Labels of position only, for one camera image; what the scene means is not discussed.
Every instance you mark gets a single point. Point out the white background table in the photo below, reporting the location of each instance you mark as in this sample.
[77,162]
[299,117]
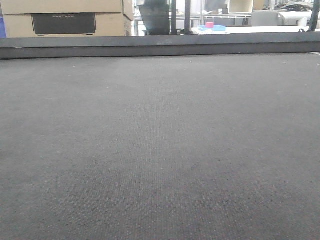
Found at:
[253,29]

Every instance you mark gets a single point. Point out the blue tray on table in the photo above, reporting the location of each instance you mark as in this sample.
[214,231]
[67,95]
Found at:
[215,28]

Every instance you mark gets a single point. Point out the pink block on tray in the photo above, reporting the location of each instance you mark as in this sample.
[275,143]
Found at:
[209,25]

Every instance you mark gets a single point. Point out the black bin in background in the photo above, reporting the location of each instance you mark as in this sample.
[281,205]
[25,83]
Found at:
[155,17]

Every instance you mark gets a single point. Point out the black vertical post right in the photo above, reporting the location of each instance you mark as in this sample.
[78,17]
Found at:
[187,21]

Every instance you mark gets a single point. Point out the black vertical post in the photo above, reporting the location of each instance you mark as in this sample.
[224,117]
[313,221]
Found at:
[187,21]
[174,17]

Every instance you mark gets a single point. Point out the beige box on shelf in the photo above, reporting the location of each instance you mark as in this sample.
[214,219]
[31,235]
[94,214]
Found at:
[240,6]

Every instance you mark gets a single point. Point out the blue object at left edge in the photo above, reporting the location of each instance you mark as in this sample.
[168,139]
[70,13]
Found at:
[2,28]

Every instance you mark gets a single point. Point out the upper cardboard box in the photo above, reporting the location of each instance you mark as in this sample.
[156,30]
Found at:
[16,7]

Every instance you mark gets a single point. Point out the black slanted pole right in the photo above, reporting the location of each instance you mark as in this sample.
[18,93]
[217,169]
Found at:
[314,16]

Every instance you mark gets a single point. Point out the dark grey raised ledge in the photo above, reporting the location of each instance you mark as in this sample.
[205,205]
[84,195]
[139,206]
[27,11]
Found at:
[159,46]

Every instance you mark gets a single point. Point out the lower cardboard box black print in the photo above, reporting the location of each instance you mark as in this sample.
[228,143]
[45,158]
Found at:
[55,25]

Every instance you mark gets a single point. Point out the black vertical post left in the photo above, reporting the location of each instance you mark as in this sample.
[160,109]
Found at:
[174,17]

